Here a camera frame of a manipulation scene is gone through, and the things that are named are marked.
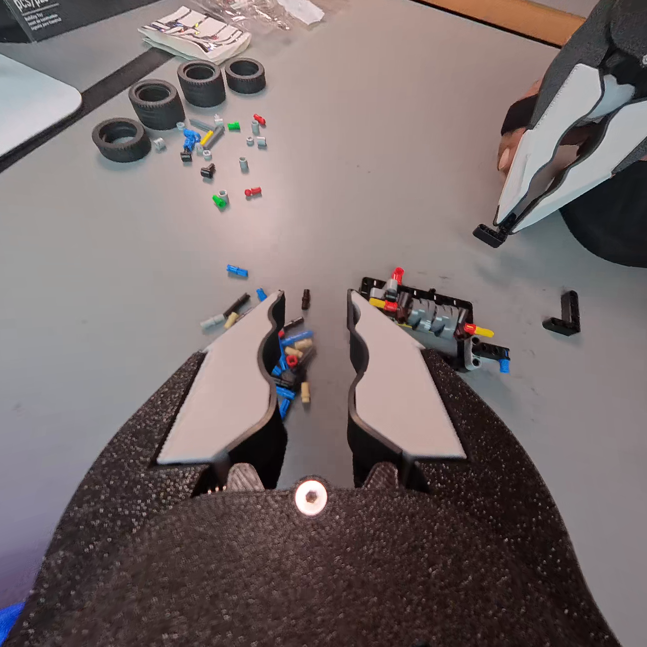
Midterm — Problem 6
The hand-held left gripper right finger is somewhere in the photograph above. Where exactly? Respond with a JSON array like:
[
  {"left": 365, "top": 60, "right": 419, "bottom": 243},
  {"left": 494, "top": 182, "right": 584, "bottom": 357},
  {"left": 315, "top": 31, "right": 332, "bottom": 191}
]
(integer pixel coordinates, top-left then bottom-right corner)
[{"left": 346, "top": 289, "right": 468, "bottom": 462}]

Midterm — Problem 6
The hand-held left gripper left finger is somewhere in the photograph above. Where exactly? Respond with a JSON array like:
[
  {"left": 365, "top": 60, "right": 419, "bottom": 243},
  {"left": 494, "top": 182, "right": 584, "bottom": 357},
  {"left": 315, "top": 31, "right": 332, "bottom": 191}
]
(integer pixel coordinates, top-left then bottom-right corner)
[{"left": 156, "top": 290, "right": 287, "bottom": 466}]

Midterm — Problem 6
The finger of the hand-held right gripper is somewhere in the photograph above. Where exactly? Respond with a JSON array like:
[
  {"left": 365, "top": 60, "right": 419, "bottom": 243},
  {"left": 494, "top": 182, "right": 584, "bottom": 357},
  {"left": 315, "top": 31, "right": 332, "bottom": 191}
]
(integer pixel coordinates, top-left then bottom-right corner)
[
  {"left": 494, "top": 63, "right": 606, "bottom": 228},
  {"left": 508, "top": 97, "right": 647, "bottom": 236}
]

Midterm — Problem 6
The multicoloured lego assembly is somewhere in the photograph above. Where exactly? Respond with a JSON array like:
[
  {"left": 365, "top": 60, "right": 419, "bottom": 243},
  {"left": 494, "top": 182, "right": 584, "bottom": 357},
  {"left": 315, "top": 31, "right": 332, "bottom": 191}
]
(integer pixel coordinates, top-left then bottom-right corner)
[{"left": 359, "top": 267, "right": 511, "bottom": 375}]

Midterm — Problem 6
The black L-shaped lego beam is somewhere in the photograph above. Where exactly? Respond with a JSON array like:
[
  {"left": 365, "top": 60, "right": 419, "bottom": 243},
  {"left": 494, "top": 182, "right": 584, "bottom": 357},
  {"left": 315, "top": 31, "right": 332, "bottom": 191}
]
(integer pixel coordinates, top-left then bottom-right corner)
[
  {"left": 542, "top": 290, "right": 581, "bottom": 337},
  {"left": 472, "top": 222, "right": 510, "bottom": 249}
]

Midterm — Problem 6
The grey desk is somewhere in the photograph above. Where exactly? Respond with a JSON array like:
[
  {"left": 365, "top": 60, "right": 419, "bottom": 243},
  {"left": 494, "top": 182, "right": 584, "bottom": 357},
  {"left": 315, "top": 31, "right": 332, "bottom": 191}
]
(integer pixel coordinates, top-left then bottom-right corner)
[{"left": 0, "top": 0, "right": 647, "bottom": 647}]

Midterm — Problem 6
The black desk mat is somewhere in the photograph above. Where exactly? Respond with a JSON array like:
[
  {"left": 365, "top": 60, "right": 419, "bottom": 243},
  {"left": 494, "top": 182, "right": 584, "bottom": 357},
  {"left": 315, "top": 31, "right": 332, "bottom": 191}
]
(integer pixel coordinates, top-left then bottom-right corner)
[{"left": 0, "top": 45, "right": 180, "bottom": 175}]

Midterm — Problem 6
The person's right hand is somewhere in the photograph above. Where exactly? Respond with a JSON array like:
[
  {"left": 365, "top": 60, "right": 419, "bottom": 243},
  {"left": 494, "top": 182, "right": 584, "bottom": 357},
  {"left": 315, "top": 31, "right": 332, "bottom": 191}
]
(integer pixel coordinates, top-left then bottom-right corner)
[{"left": 497, "top": 83, "right": 544, "bottom": 176}]

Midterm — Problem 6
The black chair armrest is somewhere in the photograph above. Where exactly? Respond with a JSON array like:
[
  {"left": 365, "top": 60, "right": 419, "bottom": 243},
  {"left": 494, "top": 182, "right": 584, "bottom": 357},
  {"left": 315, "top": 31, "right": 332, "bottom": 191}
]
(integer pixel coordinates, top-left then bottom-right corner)
[{"left": 558, "top": 157, "right": 647, "bottom": 269}]

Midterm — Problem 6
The grey table with wooden edge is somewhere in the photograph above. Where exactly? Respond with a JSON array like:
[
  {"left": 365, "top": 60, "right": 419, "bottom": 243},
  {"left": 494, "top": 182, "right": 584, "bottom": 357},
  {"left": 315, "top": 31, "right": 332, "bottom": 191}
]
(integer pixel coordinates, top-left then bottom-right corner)
[{"left": 414, "top": 0, "right": 587, "bottom": 49}]

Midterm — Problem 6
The pile of small lego pins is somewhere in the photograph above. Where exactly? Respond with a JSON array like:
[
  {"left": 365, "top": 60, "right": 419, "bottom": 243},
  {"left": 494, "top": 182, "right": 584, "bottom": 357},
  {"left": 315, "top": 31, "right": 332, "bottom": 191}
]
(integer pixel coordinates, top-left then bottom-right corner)
[{"left": 199, "top": 263, "right": 319, "bottom": 420}]

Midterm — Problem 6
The scatter of mixed lego pieces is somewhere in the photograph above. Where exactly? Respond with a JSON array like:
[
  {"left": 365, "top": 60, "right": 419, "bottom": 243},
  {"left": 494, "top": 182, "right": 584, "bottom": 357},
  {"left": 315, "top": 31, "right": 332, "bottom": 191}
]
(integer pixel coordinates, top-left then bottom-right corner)
[{"left": 152, "top": 114, "right": 269, "bottom": 209}]

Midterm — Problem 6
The black rubber toy tire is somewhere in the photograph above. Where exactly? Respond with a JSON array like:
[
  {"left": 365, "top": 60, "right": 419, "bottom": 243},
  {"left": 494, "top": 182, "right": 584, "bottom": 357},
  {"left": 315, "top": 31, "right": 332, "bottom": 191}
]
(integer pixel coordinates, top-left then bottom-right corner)
[
  {"left": 91, "top": 117, "right": 152, "bottom": 163},
  {"left": 177, "top": 61, "right": 225, "bottom": 108},
  {"left": 128, "top": 79, "right": 180, "bottom": 131},
  {"left": 224, "top": 57, "right": 267, "bottom": 95}
]

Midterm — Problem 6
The empty clear plastic bag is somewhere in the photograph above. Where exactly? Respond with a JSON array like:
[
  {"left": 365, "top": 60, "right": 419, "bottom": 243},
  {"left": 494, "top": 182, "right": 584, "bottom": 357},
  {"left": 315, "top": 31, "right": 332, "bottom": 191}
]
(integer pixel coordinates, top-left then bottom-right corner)
[{"left": 192, "top": 0, "right": 327, "bottom": 31}]

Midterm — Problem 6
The blue plastic bin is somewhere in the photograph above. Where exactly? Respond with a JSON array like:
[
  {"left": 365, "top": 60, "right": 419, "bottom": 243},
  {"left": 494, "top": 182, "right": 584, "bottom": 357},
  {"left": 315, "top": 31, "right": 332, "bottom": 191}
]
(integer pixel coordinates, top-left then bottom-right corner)
[{"left": 0, "top": 599, "right": 26, "bottom": 643}]

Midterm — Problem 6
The white book stand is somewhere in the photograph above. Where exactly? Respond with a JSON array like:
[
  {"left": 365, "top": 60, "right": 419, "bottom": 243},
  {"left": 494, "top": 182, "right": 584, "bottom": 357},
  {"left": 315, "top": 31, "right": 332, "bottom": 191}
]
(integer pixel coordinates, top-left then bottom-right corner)
[{"left": 0, "top": 53, "right": 83, "bottom": 158}]

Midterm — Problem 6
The sticker sheet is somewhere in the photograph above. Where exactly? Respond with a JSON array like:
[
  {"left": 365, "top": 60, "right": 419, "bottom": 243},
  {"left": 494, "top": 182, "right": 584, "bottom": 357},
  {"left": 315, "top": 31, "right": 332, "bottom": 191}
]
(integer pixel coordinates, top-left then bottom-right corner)
[{"left": 137, "top": 6, "right": 252, "bottom": 65}]

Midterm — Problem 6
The toy race car box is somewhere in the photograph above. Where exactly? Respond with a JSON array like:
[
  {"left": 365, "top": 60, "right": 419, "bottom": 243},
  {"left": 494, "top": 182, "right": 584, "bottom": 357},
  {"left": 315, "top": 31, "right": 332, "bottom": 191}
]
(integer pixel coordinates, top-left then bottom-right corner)
[{"left": 0, "top": 0, "right": 167, "bottom": 43}]

